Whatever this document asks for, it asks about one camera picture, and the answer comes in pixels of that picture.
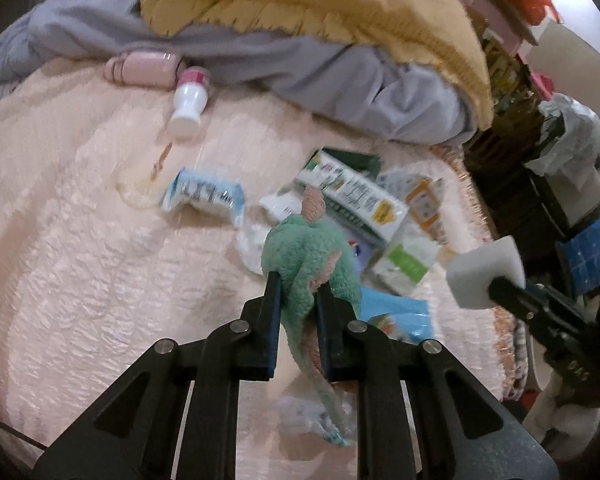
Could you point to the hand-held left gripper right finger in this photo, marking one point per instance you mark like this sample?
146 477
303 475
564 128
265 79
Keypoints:
330 352

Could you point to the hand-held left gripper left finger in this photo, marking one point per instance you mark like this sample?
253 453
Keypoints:
272 332

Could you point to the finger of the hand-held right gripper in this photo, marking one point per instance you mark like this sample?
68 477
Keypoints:
510 297

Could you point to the white sponge block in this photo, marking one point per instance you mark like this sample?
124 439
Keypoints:
485 270

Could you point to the green plush toy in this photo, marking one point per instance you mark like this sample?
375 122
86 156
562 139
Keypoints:
300 255

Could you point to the white wrapper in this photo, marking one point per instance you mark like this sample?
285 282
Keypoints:
280 206

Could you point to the patterned fringed blanket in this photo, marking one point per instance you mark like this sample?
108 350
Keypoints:
510 340

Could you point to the crumpled clear plastic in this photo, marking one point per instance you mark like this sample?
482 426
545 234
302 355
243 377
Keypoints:
302 415

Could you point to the light blue plastic packet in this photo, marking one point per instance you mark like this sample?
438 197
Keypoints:
400 312

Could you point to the blue patterned box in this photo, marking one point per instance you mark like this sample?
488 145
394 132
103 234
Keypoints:
587 255

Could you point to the small green white carton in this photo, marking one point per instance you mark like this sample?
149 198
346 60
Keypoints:
405 260

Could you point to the patterned paper bag orange stripes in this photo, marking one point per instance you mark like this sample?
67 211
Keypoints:
425 200

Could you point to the crumpled blue white packet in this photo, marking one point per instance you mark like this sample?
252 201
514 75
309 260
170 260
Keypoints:
202 197

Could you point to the white green milk carton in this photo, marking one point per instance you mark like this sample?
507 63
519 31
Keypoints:
360 195

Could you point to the white plastic bag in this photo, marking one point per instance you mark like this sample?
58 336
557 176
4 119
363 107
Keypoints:
565 135

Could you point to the pale pink textured bedspread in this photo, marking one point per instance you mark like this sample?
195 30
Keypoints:
105 270

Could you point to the dark green box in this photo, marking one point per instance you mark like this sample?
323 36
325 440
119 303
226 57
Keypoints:
367 160

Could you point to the wooden shelf rack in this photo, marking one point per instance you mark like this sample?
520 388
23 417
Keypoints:
510 100

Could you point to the small white bottle pink label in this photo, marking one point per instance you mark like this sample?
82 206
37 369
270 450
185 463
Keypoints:
190 102

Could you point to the grey fleece blanket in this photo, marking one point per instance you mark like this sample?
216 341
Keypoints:
290 65

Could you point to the pink boxes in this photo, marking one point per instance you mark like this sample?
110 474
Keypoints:
485 0

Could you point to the yellow knitted blanket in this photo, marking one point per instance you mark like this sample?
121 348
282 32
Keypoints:
310 5

